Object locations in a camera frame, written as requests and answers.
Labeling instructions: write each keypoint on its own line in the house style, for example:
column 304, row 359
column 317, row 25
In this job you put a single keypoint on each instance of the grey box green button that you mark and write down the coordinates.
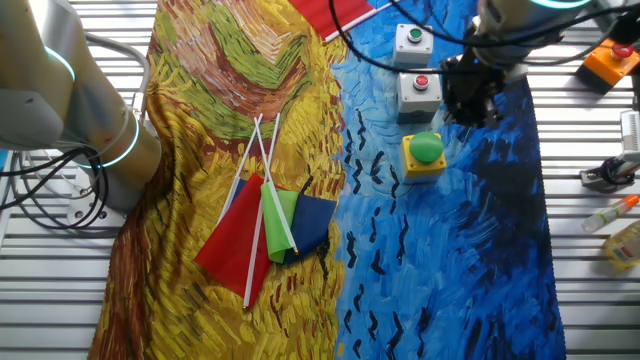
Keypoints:
column 412, row 45

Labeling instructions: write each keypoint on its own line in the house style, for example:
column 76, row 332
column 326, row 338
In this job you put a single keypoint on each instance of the plastic bottle yellow liquid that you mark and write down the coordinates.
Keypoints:
column 625, row 247

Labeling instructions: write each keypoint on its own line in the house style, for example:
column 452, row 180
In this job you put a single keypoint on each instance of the small dark blue flag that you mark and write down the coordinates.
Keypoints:
column 310, row 225

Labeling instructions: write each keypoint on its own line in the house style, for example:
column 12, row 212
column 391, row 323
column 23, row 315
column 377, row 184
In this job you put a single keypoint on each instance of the small red flag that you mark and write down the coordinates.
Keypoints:
column 235, row 250

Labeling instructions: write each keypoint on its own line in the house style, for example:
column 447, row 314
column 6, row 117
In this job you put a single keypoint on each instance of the grey box red button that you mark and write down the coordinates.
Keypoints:
column 417, row 97

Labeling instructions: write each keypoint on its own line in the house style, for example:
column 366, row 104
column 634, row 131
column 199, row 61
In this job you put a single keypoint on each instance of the small green flag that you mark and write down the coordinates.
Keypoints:
column 277, row 225

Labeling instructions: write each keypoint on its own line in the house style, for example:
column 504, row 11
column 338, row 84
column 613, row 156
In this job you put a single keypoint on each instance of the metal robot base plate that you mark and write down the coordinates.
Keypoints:
column 95, row 212

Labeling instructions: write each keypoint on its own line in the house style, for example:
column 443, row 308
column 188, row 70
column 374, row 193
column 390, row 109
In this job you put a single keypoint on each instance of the small spray bottle orange cap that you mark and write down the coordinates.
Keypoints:
column 607, row 214

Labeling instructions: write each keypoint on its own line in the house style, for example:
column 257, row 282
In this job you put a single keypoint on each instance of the small silver clamp device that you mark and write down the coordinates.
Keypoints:
column 607, row 172

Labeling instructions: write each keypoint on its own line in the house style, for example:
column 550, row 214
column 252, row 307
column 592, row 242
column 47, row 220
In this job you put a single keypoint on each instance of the yellow box green mushroom button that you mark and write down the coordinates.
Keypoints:
column 422, row 157

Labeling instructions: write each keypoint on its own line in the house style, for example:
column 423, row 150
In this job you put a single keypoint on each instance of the large red flag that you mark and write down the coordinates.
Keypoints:
column 325, row 12

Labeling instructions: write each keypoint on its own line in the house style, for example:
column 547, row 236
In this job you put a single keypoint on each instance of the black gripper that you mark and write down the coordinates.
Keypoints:
column 470, row 85

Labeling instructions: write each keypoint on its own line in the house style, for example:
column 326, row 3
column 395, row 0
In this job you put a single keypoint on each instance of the painted landscape print cloth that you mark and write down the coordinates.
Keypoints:
column 250, row 310

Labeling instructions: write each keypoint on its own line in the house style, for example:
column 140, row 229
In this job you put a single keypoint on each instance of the orange emergency stop box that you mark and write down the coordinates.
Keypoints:
column 607, row 65

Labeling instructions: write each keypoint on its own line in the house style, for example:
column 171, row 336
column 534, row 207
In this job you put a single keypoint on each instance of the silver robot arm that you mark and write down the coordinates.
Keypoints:
column 100, row 125

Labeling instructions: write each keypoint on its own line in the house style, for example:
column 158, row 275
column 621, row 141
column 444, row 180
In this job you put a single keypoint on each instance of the silver ribbed handheld device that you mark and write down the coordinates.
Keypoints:
column 631, row 132

